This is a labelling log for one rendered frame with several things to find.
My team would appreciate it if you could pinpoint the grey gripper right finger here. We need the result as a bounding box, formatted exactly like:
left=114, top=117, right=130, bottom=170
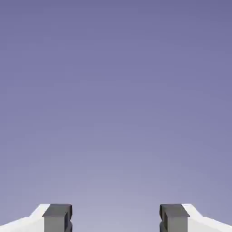
left=159, top=203, right=232, bottom=232

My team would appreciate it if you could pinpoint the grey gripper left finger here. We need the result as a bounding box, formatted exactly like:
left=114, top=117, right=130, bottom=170
left=0, top=203, right=73, bottom=232

